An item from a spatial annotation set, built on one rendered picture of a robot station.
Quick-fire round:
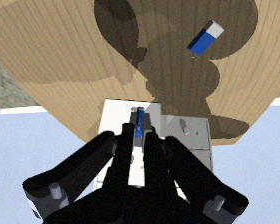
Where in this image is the blue and white eraser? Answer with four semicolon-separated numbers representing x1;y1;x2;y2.
189;19;224;56

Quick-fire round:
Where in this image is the white chest of drawers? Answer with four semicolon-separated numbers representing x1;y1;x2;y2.
93;115;214;191

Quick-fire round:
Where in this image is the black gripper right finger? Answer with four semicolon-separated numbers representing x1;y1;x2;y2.
142;113;249;224

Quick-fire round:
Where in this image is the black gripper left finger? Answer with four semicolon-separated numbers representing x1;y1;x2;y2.
22;111;137;224

